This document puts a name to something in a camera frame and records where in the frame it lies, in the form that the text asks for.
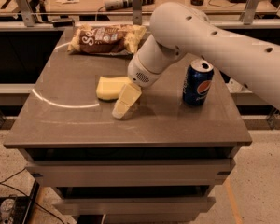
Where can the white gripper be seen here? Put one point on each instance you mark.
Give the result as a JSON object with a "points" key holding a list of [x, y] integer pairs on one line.
{"points": [[139, 73]]}

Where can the yellow sponge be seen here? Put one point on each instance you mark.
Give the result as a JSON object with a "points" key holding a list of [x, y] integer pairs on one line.
{"points": [[109, 88]]}

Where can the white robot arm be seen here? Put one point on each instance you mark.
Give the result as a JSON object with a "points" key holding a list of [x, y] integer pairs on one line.
{"points": [[176, 30]]}

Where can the grey drawer cabinet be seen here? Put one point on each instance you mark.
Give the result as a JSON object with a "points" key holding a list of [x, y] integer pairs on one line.
{"points": [[158, 163]]}

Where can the blue Pepsi can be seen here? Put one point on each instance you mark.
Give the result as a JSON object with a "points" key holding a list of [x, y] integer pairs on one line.
{"points": [[197, 82]]}

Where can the brown chip bag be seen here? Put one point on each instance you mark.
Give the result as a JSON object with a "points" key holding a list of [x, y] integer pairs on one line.
{"points": [[108, 40]]}

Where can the grey power strip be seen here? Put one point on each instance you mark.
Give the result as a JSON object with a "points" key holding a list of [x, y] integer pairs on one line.
{"points": [[120, 4]]}

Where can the clear plastic bottle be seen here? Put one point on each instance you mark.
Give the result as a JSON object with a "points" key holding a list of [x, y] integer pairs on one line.
{"points": [[234, 86]]}

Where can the black wire basket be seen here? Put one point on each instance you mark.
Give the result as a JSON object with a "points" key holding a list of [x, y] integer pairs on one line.
{"points": [[16, 209]]}

